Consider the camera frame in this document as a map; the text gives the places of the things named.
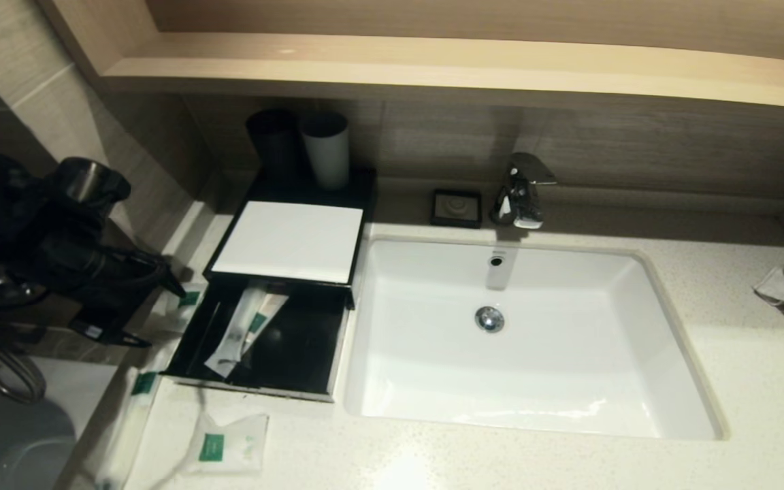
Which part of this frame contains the small sachet with green label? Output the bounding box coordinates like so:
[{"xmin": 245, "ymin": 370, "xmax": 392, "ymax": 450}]
[{"xmin": 154, "ymin": 282, "xmax": 209, "ymax": 334}]

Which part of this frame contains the clear tube packet green label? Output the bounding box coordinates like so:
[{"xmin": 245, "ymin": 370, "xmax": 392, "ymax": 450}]
[{"xmin": 203, "ymin": 282, "xmax": 270, "ymax": 380}]

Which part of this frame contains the black glossy box drawer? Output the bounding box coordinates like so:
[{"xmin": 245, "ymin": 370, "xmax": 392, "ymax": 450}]
[{"xmin": 164, "ymin": 276, "xmax": 353, "ymax": 404}]

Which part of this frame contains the black plastic cup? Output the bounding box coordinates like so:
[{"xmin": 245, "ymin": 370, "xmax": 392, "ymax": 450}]
[{"xmin": 244, "ymin": 110, "xmax": 299, "ymax": 184}]

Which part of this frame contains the black tray with white liner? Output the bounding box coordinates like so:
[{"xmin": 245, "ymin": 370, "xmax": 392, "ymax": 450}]
[{"xmin": 205, "ymin": 167, "xmax": 377, "ymax": 287}]

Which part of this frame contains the long clear toothbrush packet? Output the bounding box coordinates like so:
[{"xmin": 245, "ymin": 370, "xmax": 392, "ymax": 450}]
[{"xmin": 96, "ymin": 344, "xmax": 178, "ymax": 490}]

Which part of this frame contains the white paper packet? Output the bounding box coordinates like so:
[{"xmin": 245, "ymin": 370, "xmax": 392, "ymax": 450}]
[{"xmin": 244, "ymin": 293, "xmax": 290, "ymax": 356}]

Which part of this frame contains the flat sachet with green label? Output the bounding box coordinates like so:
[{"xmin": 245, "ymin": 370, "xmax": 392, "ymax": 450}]
[{"xmin": 183, "ymin": 412, "xmax": 270, "ymax": 476}]

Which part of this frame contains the grey plastic cup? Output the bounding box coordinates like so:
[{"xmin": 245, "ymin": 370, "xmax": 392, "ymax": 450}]
[{"xmin": 300, "ymin": 112, "xmax": 351, "ymax": 191}]

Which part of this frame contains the black square soap dish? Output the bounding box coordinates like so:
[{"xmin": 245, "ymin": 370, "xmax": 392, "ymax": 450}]
[{"xmin": 431, "ymin": 191, "xmax": 483, "ymax": 230}]

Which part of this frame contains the chrome sink drain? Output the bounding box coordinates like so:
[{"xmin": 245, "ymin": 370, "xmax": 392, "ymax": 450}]
[{"xmin": 474, "ymin": 306, "xmax": 506, "ymax": 334}]

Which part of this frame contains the chrome sink faucet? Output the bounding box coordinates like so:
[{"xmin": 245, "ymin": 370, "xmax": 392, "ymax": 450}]
[{"xmin": 489, "ymin": 154, "xmax": 557, "ymax": 231}]

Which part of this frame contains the white ceramic sink basin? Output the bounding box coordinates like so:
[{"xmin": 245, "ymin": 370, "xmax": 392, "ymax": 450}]
[{"xmin": 344, "ymin": 235, "xmax": 730, "ymax": 442}]

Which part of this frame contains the black coiled cable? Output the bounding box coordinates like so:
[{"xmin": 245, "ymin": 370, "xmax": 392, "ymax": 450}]
[{"xmin": 0, "ymin": 320, "xmax": 47, "ymax": 406}]

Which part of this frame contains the light wooden wall shelf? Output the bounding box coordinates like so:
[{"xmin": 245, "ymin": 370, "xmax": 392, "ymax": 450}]
[{"xmin": 38, "ymin": 0, "xmax": 784, "ymax": 113}]

